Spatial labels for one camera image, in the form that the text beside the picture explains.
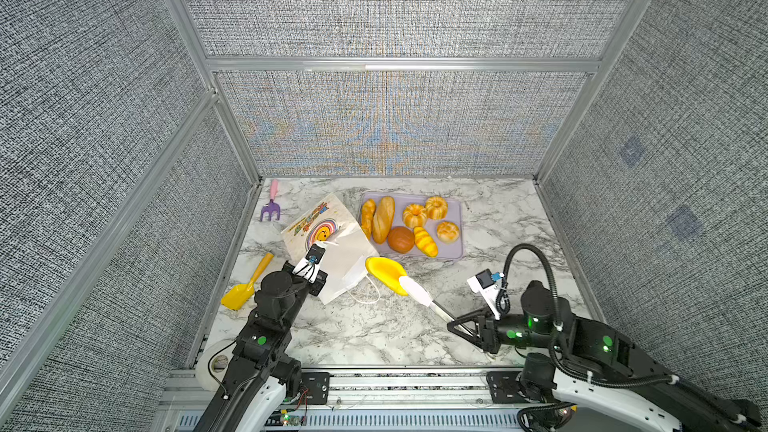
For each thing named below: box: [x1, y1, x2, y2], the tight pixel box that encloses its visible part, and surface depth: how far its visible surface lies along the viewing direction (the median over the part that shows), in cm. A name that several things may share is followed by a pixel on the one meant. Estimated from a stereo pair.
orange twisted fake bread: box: [361, 198, 377, 240], surface depth 108 cm
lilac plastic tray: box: [359, 191, 463, 260], surface depth 105 cm
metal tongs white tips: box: [399, 275, 457, 321], surface depth 66 cm
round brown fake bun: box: [387, 226, 415, 254], surface depth 99 cm
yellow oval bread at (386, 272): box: [365, 256, 408, 296], surface depth 69 cm
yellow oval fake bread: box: [413, 226, 439, 258], surface depth 99 cm
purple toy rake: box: [260, 179, 281, 221], surface depth 112 cm
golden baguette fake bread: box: [372, 196, 395, 245], surface depth 103 cm
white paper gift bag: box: [281, 192, 379, 305], surface depth 83 cm
